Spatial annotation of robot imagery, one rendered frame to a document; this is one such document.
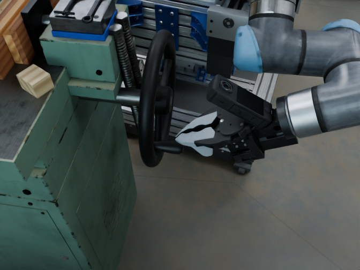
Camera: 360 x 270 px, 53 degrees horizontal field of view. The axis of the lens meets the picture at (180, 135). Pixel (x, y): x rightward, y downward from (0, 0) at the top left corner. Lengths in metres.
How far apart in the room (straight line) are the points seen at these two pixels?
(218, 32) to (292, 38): 0.56
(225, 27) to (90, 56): 0.54
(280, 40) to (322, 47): 0.07
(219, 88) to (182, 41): 0.82
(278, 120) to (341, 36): 0.17
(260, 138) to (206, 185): 0.98
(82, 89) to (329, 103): 0.45
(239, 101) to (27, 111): 0.36
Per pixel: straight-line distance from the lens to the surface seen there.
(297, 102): 0.58
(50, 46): 0.72
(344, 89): 0.58
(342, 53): 0.62
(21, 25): 0.74
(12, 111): 0.68
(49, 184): 0.73
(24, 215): 0.87
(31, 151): 0.65
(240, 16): 1.10
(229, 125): 0.61
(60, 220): 0.85
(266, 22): 0.62
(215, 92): 0.55
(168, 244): 1.47
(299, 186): 1.67
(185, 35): 1.35
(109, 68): 0.71
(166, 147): 0.69
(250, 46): 0.60
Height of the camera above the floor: 1.35
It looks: 50 degrees down
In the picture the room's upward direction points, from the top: straight up
